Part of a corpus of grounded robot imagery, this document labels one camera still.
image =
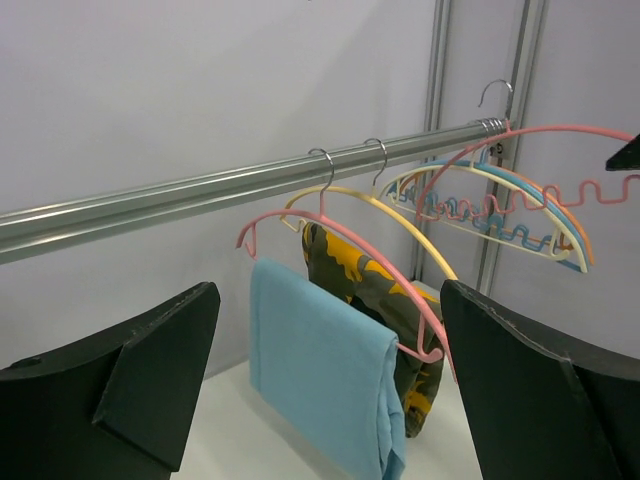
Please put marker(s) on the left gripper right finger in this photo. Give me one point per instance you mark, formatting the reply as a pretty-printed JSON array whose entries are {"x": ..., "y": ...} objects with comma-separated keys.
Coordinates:
[{"x": 540, "y": 404}]

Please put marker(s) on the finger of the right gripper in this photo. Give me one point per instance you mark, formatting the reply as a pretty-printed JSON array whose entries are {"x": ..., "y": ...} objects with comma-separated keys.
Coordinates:
[{"x": 627, "y": 158}]

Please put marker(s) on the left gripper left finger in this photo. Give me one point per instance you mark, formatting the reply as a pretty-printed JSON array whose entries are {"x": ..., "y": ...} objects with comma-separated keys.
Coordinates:
[{"x": 117, "y": 404}]

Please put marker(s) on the pink hanger with green trousers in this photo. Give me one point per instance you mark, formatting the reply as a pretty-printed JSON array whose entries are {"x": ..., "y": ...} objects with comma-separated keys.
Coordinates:
[{"x": 565, "y": 159}]

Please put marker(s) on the pink hanger with blue trousers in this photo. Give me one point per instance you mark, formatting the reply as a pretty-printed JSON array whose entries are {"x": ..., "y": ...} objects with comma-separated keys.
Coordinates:
[{"x": 356, "y": 257}]

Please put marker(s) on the light blue trousers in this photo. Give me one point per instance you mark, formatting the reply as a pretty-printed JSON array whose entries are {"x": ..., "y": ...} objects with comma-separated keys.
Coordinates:
[{"x": 327, "y": 369}]

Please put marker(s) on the cream hanger with camouflage trousers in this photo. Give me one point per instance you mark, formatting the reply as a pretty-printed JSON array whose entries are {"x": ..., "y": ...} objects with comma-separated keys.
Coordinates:
[{"x": 380, "y": 225}]

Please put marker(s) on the right aluminium frame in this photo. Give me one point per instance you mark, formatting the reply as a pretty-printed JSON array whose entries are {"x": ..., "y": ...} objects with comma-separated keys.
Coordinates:
[{"x": 482, "y": 61}]

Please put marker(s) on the aluminium hanging rail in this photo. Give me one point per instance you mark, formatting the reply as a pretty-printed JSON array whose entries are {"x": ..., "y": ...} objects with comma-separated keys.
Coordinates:
[{"x": 45, "y": 229}]

